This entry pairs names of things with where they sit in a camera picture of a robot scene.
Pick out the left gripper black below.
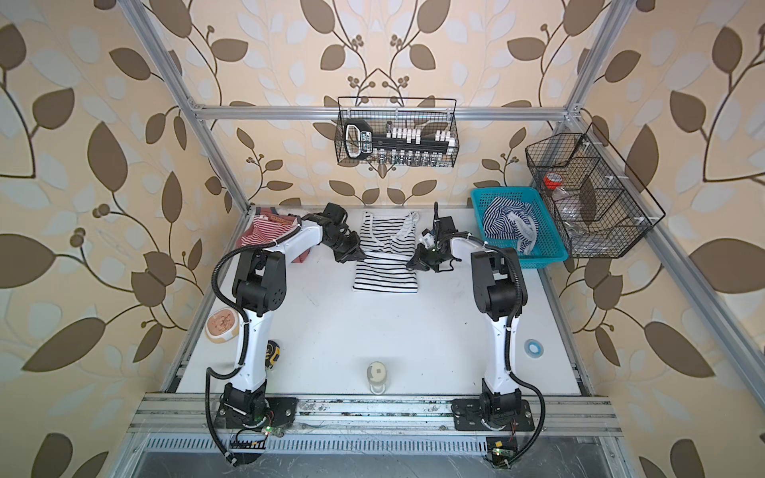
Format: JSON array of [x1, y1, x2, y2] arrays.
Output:
[[322, 230, 368, 262]]

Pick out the black white striped tank top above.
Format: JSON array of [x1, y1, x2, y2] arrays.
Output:
[[353, 212, 420, 294]]

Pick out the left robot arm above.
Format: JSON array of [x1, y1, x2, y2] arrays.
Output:
[[205, 203, 366, 427]]

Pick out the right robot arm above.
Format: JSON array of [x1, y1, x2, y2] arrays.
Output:
[[406, 205, 545, 432]]

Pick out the red striped folded tank top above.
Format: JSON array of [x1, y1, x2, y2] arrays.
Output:
[[236, 207, 300, 248]]

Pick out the navy striped tank top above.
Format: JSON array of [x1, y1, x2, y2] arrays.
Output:
[[483, 197, 539, 255]]

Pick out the teal plastic basket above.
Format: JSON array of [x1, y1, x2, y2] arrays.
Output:
[[469, 186, 570, 270]]

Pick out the black tool set in basket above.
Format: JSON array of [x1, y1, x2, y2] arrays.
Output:
[[335, 119, 459, 167]]

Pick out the small white jar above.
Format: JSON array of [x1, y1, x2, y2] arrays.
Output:
[[367, 362, 388, 396]]

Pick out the yellow black tape measure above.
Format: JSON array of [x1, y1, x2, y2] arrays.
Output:
[[265, 340, 281, 370]]

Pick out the round pink tape roll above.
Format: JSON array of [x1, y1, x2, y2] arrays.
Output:
[[204, 307, 240, 344]]

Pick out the red cap bottle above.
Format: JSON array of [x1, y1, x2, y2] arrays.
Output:
[[543, 172, 567, 195]]

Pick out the back wall wire basket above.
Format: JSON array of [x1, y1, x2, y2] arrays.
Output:
[[335, 95, 460, 168]]

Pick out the wall wire basket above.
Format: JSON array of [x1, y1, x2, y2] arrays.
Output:
[[525, 123, 665, 259], [335, 95, 460, 168]]

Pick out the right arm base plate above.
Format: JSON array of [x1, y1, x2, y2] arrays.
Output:
[[451, 398, 536, 432]]

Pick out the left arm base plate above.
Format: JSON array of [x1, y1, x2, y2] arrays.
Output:
[[213, 396, 298, 431]]

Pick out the right wall wire basket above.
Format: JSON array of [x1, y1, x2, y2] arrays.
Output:
[[525, 123, 665, 259]]

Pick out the aluminium front rail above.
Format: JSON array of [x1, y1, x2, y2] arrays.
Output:
[[129, 394, 624, 455]]

